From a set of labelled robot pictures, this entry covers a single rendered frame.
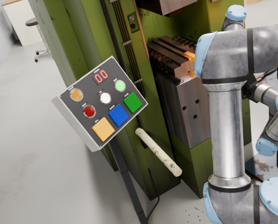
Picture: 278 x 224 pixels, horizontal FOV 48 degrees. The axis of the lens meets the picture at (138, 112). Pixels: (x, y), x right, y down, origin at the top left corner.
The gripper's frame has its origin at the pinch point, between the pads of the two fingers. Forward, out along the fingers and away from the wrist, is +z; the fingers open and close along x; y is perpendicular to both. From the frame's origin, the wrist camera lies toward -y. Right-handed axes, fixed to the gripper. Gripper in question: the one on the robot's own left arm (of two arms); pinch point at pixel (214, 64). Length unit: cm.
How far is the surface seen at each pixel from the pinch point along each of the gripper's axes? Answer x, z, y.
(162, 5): -11.6, -17.1, -31.0
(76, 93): -66, -12, -10
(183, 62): -5.6, 11.9, -16.1
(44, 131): -93, 179, -113
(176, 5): -4.2, -14.9, -29.7
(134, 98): -42.1, 1.4, -3.6
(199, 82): -2.0, 18.4, -4.3
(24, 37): -60, 321, -401
